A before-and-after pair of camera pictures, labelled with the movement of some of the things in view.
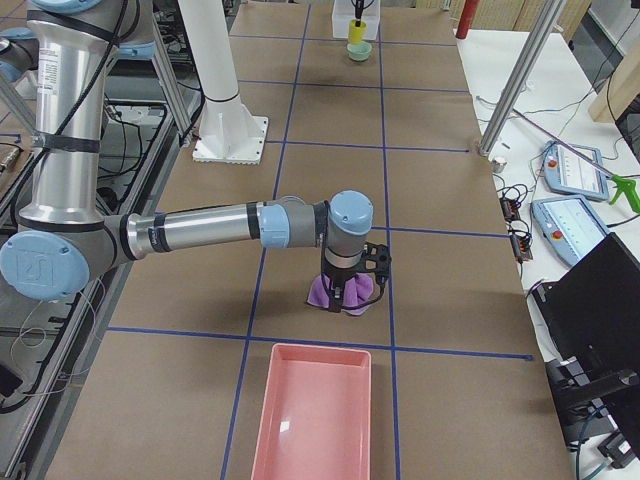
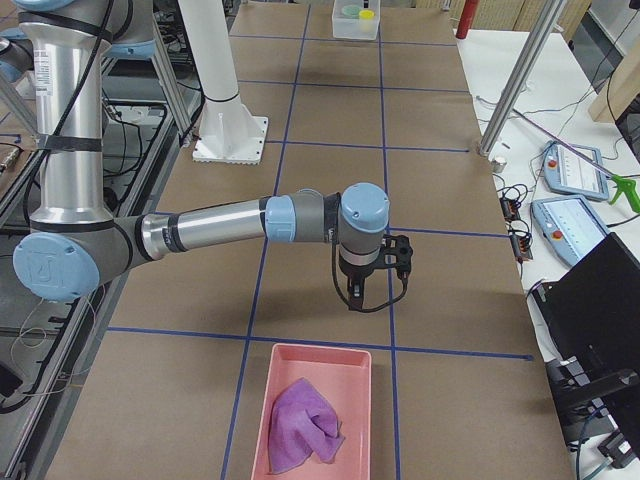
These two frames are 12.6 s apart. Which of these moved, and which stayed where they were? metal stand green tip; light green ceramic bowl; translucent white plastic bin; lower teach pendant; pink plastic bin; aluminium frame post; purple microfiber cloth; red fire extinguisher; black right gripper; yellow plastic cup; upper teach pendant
Moved: purple microfiber cloth; light green ceramic bowl; yellow plastic cup; black right gripper
Stayed: metal stand green tip; translucent white plastic bin; pink plastic bin; lower teach pendant; red fire extinguisher; upper teach pendant; aluminium frame post
